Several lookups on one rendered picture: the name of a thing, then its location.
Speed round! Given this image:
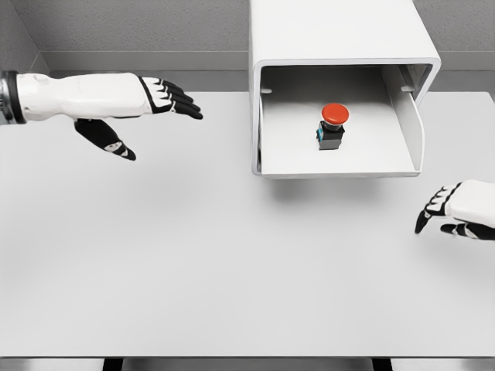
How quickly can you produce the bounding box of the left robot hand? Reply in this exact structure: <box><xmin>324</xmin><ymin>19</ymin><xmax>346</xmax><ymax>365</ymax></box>
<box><xmin>64</xmin><ymin>73</ymin><xmax>204</xmax><ymax>162</ymax></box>

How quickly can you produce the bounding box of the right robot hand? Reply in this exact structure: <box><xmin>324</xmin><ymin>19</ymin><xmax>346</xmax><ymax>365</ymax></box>
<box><xmin>414</xmin><ymin>179</ymin><xmax>495</xmax><ymax>242</ymax></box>

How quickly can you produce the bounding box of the white tabletop storage cabinet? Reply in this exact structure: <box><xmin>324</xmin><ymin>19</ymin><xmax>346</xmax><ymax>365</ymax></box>
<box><xmin>247</xmin><ymin>0</ymin><xmax>442</xmax><ymax>177</ymax></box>

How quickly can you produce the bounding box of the white cabinet drawer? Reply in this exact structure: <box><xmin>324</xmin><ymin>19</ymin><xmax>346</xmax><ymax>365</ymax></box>
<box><xmin>256</xmin><ymin>65</ymin><xmax>426</xmax><ymax>182</ymax></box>

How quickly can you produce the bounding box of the red button load switch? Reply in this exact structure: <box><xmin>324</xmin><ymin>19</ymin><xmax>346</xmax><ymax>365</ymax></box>
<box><xmin>316</xmin><ymin>103</ymin><xmax>350</xmax><ymax>152</ymax></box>

